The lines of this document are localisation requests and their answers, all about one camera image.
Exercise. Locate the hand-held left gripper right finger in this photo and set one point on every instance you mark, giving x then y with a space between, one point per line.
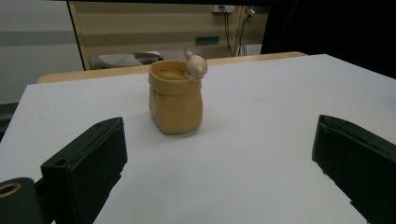
361 161

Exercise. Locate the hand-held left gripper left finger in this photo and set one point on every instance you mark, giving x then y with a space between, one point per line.
82 174

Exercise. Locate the yellow bag-shaped pot with figurine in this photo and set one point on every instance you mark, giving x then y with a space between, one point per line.
176 96

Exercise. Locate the grey chair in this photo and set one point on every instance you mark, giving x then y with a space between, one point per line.
127 59

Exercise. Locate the black curtain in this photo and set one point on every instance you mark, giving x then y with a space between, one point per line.
330 31

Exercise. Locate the white power strip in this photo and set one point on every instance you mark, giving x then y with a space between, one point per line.
223 8

